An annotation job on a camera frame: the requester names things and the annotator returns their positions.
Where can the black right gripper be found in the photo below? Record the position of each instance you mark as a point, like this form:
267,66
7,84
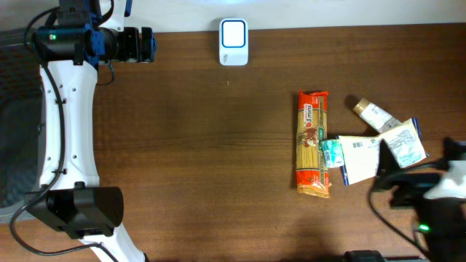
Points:
408,185

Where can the white tube with gold cap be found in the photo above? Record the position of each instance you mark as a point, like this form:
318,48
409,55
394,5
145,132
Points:
375,116

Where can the yellow snack bag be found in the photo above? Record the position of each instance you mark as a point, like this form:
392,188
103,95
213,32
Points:
361,154

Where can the teal tissue pack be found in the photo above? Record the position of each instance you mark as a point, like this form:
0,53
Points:
333,153

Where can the orange pasta package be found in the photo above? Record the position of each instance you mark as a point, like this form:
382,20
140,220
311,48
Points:
312,175

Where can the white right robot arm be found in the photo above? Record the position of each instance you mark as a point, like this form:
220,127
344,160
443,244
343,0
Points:
440,231

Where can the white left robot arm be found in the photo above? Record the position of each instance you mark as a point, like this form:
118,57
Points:
77,38

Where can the white barcode scanner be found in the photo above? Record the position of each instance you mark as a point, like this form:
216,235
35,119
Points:
233,42

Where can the grey plastic mesh basket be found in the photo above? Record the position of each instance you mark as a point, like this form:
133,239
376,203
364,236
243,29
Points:
21,119

